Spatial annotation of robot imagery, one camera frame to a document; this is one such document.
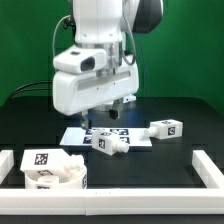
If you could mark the white front fence rail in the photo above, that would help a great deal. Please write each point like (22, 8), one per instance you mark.
(111, 201)

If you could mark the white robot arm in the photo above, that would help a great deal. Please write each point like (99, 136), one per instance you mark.
(100, 24)

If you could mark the black camera stand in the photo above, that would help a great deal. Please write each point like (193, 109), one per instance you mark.
(68, 22)

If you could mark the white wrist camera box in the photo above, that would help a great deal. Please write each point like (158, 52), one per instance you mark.
(76, 60)

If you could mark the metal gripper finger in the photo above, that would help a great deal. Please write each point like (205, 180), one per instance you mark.
(85, 122)
(114, 112)

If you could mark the white marker board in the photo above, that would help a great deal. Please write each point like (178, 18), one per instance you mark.
(75, 136)

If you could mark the white left fence rail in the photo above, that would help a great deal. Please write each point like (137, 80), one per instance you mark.
(6, 163)

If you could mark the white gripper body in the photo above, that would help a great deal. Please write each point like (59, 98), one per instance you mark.
(73, 94)

